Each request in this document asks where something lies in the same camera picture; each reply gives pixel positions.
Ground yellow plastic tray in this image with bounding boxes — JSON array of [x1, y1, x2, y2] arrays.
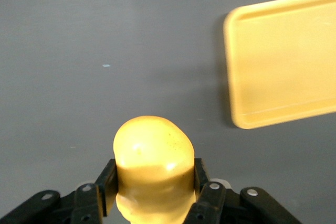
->
[[223, 0, 336, 130]]

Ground yellow potato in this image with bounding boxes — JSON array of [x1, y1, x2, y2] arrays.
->
[[112, 115, 196, 224]]

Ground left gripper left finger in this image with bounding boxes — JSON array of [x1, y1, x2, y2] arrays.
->
[[0, 157, 118, 224]]

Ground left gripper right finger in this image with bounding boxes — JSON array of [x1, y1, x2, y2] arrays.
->
[[183, 157, 302, 224]]

